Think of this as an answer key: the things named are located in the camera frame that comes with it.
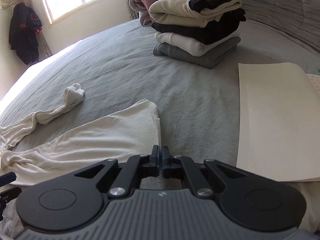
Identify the white long-sleeve garment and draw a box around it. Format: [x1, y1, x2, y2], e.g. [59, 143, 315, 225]
[1, 83, 161, 186]

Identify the grey bed sheet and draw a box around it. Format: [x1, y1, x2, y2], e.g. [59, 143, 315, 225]
[1, 20, 319, 239]

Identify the white folded garment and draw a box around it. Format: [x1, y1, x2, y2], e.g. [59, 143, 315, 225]
[155, 31, 240, 57]

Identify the black folded garment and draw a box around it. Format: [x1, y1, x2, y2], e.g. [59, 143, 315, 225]
[152, 0, 246, 45]

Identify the beige folded garment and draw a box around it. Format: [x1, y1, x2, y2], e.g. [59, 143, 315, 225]
[149, 0, 242, 28]

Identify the rolled grey pink quilt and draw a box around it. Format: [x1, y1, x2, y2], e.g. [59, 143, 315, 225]
[129, 0, 154, 27]

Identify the dark hanging jacket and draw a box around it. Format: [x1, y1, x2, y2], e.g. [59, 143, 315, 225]
[9, 3, 42, 66]

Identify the grey quilted headboard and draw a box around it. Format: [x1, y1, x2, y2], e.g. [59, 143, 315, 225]
[242, 0, 319, 51]

